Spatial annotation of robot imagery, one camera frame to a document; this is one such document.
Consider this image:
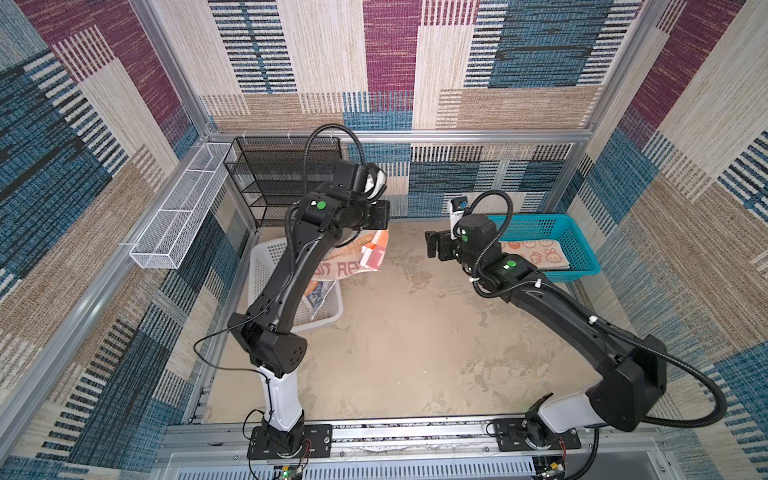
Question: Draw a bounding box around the aluminium front rail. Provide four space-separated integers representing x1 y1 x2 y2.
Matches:
155 410 661 463

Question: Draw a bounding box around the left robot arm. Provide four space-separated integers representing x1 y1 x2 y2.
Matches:
227 192 390 455

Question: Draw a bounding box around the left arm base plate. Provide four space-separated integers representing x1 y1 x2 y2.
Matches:
247 423 333 461

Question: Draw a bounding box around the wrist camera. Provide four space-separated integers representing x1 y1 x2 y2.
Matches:
331 161 387 203
448 196 497 254

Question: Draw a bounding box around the orange bunny towel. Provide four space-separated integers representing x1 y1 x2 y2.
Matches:
501 239 570 270

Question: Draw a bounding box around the teal plastic basket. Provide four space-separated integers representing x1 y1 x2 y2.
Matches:
501 214 600 283

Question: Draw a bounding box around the orange rabbit towel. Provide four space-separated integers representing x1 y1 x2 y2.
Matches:
302 230 389 318

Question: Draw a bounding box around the white mesh wall tray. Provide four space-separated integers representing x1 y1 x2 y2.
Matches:
129 143 229 270

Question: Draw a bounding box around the black wire shelf rack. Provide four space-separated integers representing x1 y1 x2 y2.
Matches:
224 137 343 227

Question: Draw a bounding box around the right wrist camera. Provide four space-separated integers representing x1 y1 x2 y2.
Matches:
448 196 497 254

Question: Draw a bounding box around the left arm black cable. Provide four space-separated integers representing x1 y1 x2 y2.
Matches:
301 123 367 196

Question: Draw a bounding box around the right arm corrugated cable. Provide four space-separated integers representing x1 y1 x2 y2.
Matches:
455 190 728 480

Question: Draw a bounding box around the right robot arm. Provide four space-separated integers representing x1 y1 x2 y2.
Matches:
425 231 667 449

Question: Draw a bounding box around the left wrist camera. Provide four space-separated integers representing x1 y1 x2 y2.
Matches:
331 161 387 203

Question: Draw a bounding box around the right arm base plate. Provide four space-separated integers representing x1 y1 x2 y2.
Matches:
485 417 582 452

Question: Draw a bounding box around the white plastic basket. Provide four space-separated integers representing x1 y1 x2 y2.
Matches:
248 237 343 334

